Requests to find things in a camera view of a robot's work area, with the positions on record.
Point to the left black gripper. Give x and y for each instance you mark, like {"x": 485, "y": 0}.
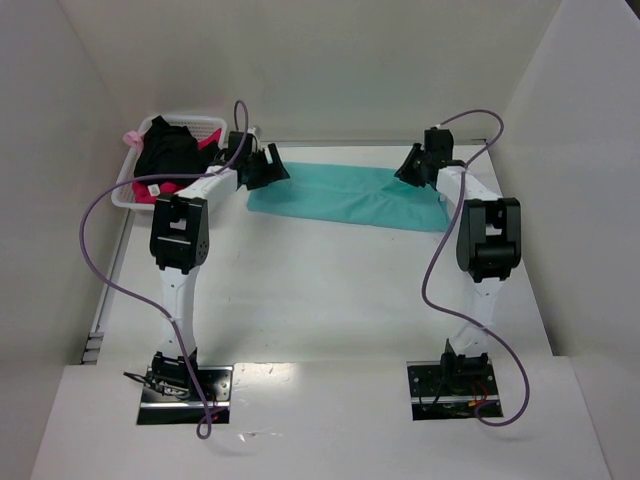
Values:
{"x": 262, "y": 166}

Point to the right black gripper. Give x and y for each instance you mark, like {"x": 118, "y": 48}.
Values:
{"x": 417, "y": 167}

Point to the teal t shirt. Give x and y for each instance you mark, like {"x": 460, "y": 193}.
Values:
{"x": 357, "y": 195}

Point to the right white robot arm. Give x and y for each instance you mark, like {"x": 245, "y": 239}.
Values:
{"x": 487, "y": 249}

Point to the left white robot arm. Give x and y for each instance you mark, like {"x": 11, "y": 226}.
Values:
{"x": 180, "y": 243}

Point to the black t shirt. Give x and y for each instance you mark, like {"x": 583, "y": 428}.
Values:
{"x": 169, "y": 149}

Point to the red pink t shirt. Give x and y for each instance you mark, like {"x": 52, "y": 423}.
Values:
{"x": 148, "y": 190}

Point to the light pink cloth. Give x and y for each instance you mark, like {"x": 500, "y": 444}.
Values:
{"x": 134, "y": 139}

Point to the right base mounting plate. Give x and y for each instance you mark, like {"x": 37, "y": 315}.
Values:
{"x": 437, "y": 394}

